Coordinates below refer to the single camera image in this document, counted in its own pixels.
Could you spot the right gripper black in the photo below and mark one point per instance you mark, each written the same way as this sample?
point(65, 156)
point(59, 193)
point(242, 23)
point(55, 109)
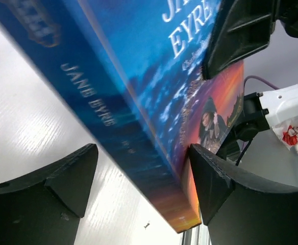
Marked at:
point(243, 28)

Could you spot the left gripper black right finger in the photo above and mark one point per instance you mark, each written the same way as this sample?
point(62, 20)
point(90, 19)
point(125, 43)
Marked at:
point(239, 207)

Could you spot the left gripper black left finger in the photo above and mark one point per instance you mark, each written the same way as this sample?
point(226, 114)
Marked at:
point(45, 206)

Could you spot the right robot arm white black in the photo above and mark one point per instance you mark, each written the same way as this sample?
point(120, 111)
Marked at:
point(258, 112)

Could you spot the Jane Eyre book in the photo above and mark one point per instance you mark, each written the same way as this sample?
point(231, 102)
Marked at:
point(132, 73)

